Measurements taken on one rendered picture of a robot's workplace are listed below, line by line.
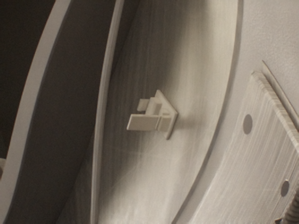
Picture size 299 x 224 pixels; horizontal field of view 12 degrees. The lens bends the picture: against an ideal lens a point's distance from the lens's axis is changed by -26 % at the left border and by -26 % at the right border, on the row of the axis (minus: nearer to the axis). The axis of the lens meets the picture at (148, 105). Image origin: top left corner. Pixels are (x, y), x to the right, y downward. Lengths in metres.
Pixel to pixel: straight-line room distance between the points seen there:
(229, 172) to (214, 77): 0.06
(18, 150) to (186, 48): 0.15
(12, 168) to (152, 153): 0.12
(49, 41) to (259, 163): 0.19
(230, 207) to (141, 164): 0.12
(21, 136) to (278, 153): 0.25
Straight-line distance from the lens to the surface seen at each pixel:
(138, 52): 0.98
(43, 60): 0.99
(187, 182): 0.93
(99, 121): 0.95
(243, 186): 0.86
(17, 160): 1.03
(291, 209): 0.78
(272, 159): 0.83
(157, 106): 0.95
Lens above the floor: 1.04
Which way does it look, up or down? 5 degrees down
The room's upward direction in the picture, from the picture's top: 5 degrees clockwise
